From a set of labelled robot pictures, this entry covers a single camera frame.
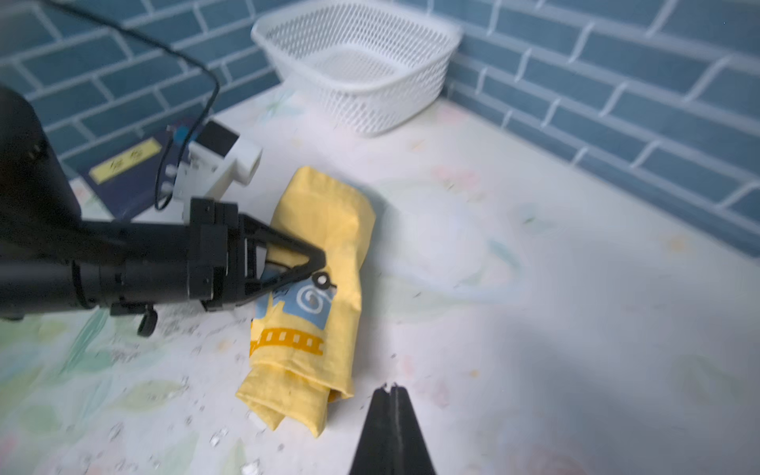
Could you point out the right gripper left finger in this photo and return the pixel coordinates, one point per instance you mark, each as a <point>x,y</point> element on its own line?
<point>373,452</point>

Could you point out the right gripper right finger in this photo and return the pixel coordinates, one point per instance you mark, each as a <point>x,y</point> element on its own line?
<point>410,454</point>

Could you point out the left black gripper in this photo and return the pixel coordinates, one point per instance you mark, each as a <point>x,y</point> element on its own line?
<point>212,261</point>

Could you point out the yellow cartoon car pillowcase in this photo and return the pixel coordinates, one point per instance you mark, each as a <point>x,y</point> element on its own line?
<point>303,335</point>

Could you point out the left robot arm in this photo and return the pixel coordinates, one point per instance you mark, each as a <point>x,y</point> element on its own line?
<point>54,261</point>

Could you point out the dark blue book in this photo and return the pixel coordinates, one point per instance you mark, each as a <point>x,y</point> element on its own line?
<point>124,181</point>

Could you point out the white perforated plastic basket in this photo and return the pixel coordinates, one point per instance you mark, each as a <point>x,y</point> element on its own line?
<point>370,65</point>

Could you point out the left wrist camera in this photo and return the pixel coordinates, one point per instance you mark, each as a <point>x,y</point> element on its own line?
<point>216,158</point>

